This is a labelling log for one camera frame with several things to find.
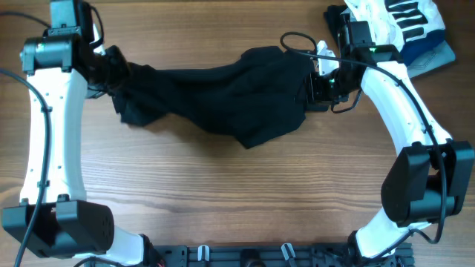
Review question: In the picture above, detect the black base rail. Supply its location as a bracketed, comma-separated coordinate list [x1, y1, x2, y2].
[154, 243, 416, 267]

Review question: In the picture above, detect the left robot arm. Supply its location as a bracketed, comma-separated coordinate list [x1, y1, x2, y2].
[1, 0, 160, 266]

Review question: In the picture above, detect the white black striped shirt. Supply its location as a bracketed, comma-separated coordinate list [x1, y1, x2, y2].
[345, 0, 445, 50]

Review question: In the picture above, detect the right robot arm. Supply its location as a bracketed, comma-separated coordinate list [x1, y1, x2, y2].
[307, 22, 474, 264]

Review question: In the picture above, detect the blue garment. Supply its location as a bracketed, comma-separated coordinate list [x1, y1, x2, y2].
[400, 30, 445, 66]

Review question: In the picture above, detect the black garment in pile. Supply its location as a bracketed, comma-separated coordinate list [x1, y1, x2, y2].
[323, 5, 347, 42]

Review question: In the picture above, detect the black garment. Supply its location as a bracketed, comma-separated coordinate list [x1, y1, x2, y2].
[323, 5, 347, 42]
[112, 46, 315, 148]

